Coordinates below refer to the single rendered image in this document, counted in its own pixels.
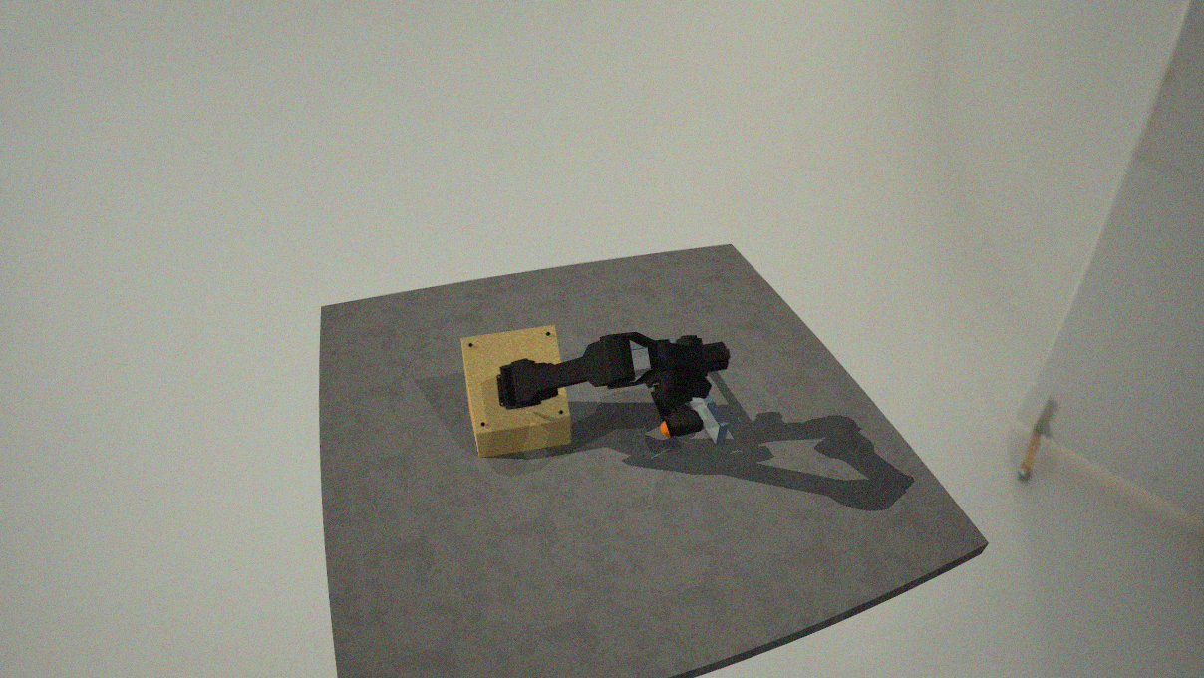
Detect low clear glass walls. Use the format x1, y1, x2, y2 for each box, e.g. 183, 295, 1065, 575
631, 348, 719, 443

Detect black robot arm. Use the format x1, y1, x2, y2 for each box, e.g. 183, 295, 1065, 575
497, 332, 730, 409

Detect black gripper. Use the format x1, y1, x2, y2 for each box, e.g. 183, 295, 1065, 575
647, 372, 704, 436

